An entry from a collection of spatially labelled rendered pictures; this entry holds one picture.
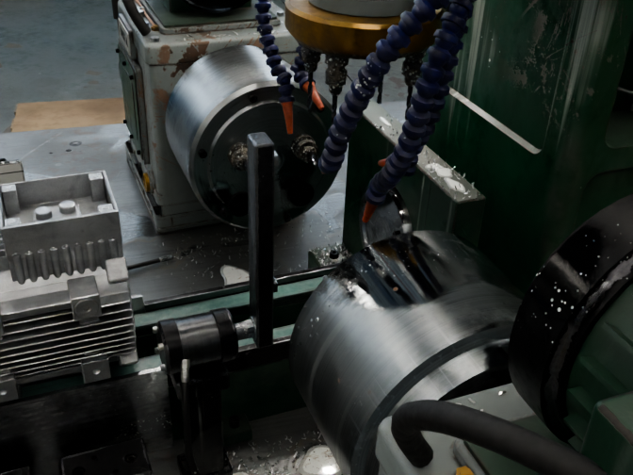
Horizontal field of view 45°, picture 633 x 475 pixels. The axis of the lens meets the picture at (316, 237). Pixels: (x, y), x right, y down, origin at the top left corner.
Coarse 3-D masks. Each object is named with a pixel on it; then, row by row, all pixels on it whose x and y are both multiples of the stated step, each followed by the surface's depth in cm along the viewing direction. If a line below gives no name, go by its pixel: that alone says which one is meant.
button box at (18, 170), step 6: (0, 162) 107; (6, 162) 106; (12, 162) 106; (18, 162) 106; (0, 168) 105; (6, 168) 105; (12, 168) 106; (18, 168) 106; (0, 174) 105; (6, 174) 105; (12, 174) 106; (18, 174) 106; (0, 180) 105; (6, 180) 106; (12, 180) 106; (18, 180) 106; (24, 180) 107
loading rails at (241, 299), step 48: (240, 288) 109; (288, 288) 110; (144, 336) 103; (288, 336) 100; (48, 384) 92; (96, 384) 91; (144, 384) 93; (240, 384) 100; (288, 384) 103; (0, 432) 89; (48, 432) 91; (96, 432) 94; (144, 432) 97; (240, 432) 100
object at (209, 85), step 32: (192, 64) 126; (224, 64) 118; (256, 64) 117; (288, 64) 124; (192, 96) 117; (224, 96) 111; (256, 96) 110; (320, 96) 116; (192, 128) 113; (224, 128) 112; (256, 128) 114; (320, 128) 118; (192, 160) 113; (224, 160) 114; (288, 160) 118; (224, 192) 117; (288, 192) 121; (320, 192) 124
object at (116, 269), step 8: (112, 264) 84; (120, 264) 85; (112, 272) 84; (120, 272) 84; (112, 280) 84; (120, 280) 85; (136, 352) 91; (120, 360) 90; (128, 360) 91; (136, 360) 91
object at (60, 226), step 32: (0, 192) 85; (32, 192) 89; (64, 192) 90; (96, 192) 90; (0, 224) 80; (32, 224) 80; (64, 224) 82; (96, 224) 83; (32, 256) 82; (64, 256) 83; (96, 256) 85
